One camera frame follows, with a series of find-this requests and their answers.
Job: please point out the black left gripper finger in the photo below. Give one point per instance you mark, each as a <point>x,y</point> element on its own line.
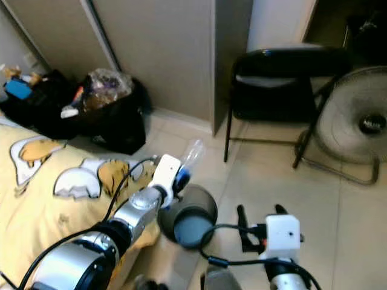
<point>185,183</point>

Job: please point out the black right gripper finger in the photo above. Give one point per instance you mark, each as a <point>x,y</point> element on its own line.
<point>243,229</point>
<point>281,210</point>

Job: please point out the clear plastic bottle blue label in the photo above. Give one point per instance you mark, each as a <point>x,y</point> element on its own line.
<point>192,152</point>

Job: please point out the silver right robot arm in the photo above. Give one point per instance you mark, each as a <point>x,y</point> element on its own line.
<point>290,279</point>

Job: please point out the round grey trash bin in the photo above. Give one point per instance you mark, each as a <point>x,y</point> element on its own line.
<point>190,232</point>

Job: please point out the black bag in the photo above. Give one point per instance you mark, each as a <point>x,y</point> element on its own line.
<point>115,130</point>

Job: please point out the orange yellow cartoon blanket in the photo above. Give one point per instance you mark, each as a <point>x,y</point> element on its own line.
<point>30,205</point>

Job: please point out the black folding chair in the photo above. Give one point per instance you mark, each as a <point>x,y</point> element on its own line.
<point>272,96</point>

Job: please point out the round floor fan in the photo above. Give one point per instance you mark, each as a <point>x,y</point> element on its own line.
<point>347,115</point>

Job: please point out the crumpled clear plastic bag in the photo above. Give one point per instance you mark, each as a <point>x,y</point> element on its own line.
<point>103,90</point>

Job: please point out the grey sliding door wardrobe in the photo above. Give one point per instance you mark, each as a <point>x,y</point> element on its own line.
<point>157,54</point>

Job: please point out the small blue packet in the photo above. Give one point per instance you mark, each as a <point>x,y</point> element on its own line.
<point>18,89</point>

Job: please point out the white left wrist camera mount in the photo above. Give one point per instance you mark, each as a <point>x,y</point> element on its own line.
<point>166,174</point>

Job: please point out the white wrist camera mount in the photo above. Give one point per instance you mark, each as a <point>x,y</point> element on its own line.
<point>283,235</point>
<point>166,174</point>

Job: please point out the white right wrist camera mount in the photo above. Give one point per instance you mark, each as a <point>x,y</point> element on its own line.
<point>283,235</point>

